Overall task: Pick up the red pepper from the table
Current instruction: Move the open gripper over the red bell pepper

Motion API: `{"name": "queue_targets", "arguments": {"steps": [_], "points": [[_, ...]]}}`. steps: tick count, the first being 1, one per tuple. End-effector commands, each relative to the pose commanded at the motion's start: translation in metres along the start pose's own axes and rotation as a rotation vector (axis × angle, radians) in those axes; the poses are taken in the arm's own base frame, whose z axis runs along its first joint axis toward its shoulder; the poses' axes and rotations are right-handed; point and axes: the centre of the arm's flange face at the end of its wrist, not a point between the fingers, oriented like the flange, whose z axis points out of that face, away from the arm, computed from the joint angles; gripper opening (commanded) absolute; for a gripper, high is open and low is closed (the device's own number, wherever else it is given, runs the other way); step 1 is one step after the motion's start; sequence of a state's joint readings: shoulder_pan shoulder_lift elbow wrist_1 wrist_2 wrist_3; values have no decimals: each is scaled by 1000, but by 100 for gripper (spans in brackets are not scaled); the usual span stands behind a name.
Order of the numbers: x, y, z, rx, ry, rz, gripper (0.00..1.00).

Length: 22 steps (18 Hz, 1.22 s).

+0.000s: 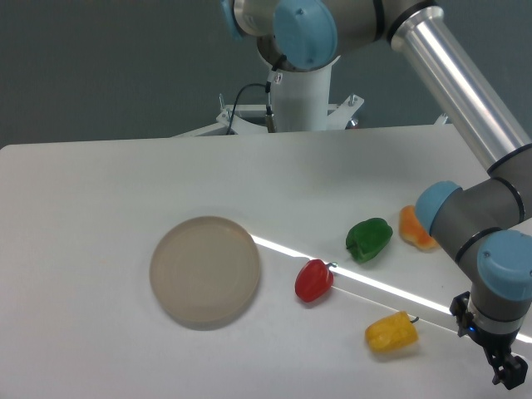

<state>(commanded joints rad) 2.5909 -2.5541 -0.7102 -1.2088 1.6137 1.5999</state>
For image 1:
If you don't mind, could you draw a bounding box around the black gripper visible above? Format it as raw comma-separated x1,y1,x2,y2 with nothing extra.
450,292,527,390

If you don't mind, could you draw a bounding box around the red bell pepper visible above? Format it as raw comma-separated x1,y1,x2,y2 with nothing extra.
294,259,336,303

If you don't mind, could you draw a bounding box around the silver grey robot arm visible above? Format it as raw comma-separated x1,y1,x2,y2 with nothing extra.
221,1,531,389

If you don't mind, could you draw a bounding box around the yellow bell pepper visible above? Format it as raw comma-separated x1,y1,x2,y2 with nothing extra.
364,311,419,353

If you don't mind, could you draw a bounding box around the orange bell pepper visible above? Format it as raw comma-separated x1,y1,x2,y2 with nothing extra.
399,204,440,252

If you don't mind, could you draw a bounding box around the green bell pepper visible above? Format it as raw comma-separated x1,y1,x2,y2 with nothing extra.
345,218,393,264

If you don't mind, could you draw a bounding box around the beige round plate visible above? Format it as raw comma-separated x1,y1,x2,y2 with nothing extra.
149,216,261,330

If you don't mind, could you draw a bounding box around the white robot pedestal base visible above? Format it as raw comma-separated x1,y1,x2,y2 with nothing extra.
179,59,365,138

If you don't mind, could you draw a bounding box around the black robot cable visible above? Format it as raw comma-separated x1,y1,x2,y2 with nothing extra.
225,53,288,135

